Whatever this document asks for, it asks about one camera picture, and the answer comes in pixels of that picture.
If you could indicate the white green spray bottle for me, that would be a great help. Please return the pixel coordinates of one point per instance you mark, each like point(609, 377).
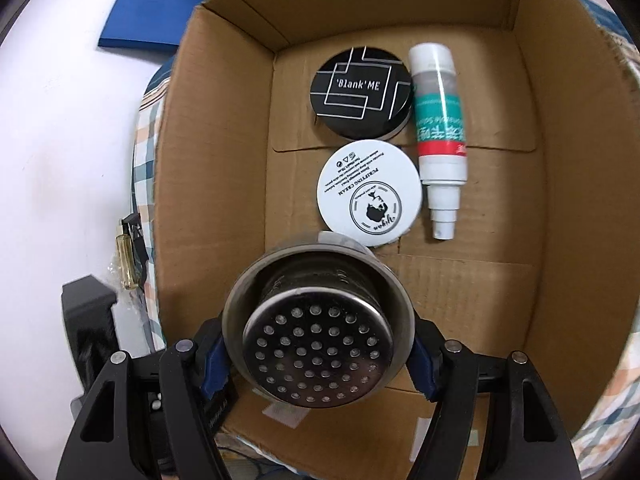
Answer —
point(442, 125)

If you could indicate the perforated metal strainer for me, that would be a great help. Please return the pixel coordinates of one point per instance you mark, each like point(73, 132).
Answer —
point(320, 340)

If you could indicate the small yellow bottle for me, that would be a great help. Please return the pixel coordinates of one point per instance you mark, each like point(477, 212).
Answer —
point(127, 260)

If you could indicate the brown cardboard box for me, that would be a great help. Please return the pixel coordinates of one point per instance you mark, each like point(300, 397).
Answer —
point(500, 210)

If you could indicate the blue foam mat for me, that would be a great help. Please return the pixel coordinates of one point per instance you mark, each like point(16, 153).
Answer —
point(150, 10)

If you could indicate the white round cream jar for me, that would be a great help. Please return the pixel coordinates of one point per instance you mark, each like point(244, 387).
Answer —
point(370, 192)

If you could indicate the plaid blanket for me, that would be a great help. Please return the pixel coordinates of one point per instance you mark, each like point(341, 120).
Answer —
point(147, 125)

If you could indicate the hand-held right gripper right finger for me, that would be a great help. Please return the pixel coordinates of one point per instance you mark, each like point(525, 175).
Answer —
point(422, 360)

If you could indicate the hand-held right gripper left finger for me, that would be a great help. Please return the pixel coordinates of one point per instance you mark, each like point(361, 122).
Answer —
point(215, 360)

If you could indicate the black round compact case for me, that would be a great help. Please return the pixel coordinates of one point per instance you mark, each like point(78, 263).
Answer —
point(360, 90)

